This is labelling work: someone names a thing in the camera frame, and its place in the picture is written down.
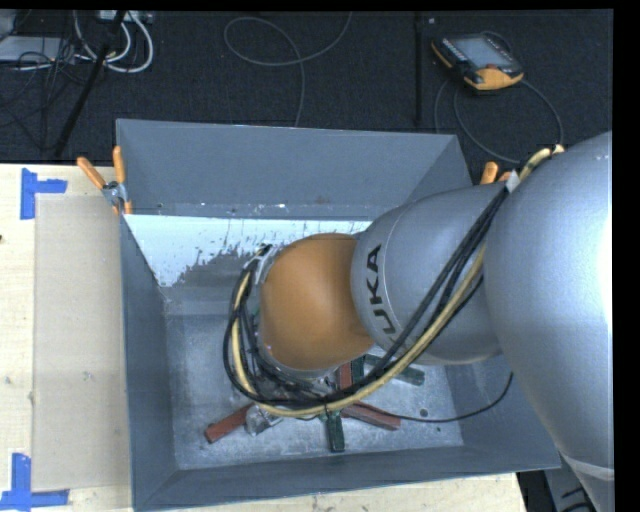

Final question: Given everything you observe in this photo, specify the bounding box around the dark green flat block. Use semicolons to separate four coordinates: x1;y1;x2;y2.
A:
323;410;347;454
350;353;427;387

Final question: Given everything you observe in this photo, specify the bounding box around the pale wood flat board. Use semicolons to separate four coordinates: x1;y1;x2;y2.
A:
31;193;132;492

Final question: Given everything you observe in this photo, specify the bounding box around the grey metal bin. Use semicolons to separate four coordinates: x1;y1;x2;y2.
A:
115;118;562;512

